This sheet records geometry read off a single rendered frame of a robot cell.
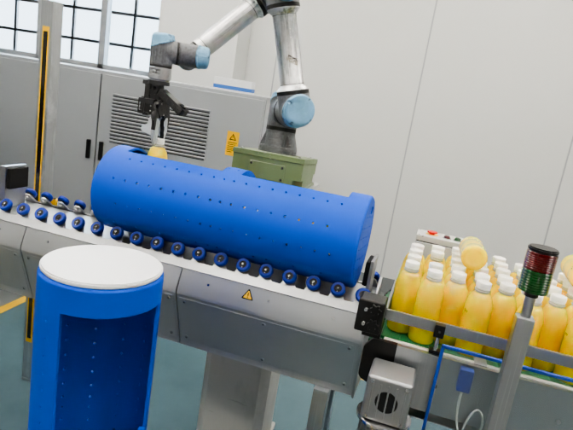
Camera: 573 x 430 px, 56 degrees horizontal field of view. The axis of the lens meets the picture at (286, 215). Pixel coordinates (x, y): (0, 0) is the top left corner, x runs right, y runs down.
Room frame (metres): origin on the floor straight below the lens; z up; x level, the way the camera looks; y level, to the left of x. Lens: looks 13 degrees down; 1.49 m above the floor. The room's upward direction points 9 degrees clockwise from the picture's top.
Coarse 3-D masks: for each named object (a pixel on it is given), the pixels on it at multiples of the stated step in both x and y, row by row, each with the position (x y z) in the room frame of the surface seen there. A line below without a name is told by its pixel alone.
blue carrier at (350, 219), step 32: (128, 160) 1.70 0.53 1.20; (160, 160) 1.70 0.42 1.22; (96, 192) 1.67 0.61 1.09; (128, 192) 1.64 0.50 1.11; (160, 192) 1.62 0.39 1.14; (192, 192) 1.60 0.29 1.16; (224, 192) 1.58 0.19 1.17; (256, 192) 1.57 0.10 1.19; (288, 192) 1.57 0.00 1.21; (320, 192) 1.57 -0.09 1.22; (352, 192) 1.60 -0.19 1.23; (128, 224) 1.67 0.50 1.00; (160, 224) 1.62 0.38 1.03; (192, 224) 1.58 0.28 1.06; (224, 224) 1.55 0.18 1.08; (256, 224) 1.53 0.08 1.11; (288, 224) 1.51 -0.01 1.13; (320, 224) 1.49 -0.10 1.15; (352, 224) 1.47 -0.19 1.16; (256, 256) 1.56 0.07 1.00; (288, 256) 1.51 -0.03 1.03; (320, 256) 1.48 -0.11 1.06; (352, 256) 1.45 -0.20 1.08
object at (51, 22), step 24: (48, 0) 2.26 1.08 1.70; (48, 24) 2.25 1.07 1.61; (48, 48) 2.25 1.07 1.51; (48, 72) 2.25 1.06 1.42; (48, 96) 2.25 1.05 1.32; (48, 120) 2.26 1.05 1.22; (48, 144) 2.26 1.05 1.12; (48, 168) 2.27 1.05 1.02; (48, 192) 2.28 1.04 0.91; (24, 336) 2.26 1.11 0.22; (24, 360) 2.26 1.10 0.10
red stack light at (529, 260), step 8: (528, 248) 1.14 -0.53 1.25; (528, 256) 1.12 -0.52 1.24; (536, 256) 1.10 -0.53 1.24; (544, 256) 1.10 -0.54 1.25; (552, 256) 1.10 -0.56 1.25; (528, 264) 1.11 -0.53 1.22; (536, 264) 1.10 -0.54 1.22; (544, 264) 1.10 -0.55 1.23; (552, 264) 1.10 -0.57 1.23; (544, 272) 1.09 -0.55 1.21; (552, 272) 1.10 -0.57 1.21
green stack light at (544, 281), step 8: (520, 272) 1.14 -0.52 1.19; (528, 272) 1.11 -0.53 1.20; (536, 272) 1.10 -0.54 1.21; (520, 280) 1.12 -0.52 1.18; (528, 280) 1.11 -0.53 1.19; (536, 280) 1.10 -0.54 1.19; (544, 280) 1.10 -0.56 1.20; (552, 280) 1.11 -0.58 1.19; (520, 288) 1.12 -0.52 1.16; (528, 288) 1.10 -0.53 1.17; (536, 288) 1.10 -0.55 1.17; (544, 288) 1.10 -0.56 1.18
